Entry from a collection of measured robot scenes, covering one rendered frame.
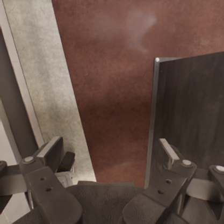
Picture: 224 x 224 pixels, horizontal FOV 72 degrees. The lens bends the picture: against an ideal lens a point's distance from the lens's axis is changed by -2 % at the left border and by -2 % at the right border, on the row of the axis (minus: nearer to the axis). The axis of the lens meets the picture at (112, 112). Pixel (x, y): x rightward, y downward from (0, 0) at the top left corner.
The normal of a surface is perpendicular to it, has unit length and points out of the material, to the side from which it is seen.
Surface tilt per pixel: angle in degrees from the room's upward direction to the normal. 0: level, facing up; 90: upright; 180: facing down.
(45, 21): 0
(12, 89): 0
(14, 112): 0
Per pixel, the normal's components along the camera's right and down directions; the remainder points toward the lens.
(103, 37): -0.01, 0.25
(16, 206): 0.98, -0.17
